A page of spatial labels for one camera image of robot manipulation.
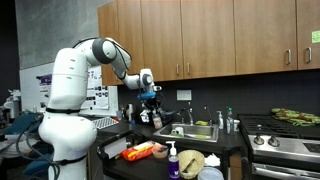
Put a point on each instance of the orange snack bag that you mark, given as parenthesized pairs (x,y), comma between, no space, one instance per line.
(138,151)

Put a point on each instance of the white lab machine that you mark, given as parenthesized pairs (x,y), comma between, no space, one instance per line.
(13,105)

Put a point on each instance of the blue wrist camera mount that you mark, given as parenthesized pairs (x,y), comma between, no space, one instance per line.
(146,95)

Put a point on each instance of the metal fork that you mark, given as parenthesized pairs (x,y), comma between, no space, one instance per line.
(189,165)

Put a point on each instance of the spray bottle with green top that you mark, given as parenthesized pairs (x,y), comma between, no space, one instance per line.
(230,125)

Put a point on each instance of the wooden wall cabinets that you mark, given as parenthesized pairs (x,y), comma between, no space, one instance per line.
(206,36)

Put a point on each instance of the white poster board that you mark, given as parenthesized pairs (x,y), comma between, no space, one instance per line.
(100,96)

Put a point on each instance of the woven wicker basket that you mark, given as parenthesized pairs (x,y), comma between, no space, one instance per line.
(196,160)

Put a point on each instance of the white paper napkin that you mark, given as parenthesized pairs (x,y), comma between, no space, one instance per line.
(212,160)

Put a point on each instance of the green sticky note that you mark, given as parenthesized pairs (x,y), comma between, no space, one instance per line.
(316,36)

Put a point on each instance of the clear bottle with orange label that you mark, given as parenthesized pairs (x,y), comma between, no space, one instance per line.
(157,122)

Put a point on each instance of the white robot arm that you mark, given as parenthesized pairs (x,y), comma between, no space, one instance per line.
(70,100)

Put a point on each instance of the yellow green sponge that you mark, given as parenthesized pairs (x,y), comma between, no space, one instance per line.
(201,123)

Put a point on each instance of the silver stove knob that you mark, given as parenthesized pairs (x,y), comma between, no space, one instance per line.
(273,141)
(258,139)

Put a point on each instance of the white paper sheet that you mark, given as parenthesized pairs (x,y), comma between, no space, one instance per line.
(115,148)

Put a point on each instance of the plastic bowl of orange food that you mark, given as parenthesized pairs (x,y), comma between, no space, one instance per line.
(160,154)

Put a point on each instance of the purple soap pump bottle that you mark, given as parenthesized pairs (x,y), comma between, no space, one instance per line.
(173,166)

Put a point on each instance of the green patterned oven mitt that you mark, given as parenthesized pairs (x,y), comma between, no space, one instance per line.
(293,117)

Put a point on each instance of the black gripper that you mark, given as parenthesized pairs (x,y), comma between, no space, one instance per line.
(153,104)

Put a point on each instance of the thin chrome tap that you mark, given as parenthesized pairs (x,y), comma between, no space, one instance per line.
(210,118)

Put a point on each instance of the white mug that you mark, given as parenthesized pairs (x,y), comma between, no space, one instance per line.
(178,130)

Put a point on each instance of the stainless steel sink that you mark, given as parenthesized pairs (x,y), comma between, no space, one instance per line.
(191,128)

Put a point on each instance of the stainless gas stove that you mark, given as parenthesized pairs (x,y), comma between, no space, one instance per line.
(286,150)

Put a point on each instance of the blue fabric chair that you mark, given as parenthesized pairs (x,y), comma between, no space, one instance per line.
(16,125)

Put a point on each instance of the black utility cart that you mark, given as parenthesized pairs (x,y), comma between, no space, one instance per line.
(140,170)

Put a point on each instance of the white plastic lid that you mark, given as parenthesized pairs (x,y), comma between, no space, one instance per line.
(210,174)

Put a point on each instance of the black plastic spoon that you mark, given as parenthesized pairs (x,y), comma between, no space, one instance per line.
(162,149)

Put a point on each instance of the silver electric kettle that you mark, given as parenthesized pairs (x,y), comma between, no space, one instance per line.
(129,112)

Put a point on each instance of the black countertop appliance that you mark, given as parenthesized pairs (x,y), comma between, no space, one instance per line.
(166,117)

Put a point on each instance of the chrome kitchen faucet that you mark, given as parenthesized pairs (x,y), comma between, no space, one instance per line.
(190,116)

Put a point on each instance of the clear soap dispenser bottle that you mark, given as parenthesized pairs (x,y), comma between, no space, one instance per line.
(220,122)

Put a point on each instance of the white wall outlet plate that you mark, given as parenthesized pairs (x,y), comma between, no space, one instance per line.
(184,95)

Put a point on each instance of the small white cup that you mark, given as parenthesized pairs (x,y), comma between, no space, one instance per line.
(237,126)

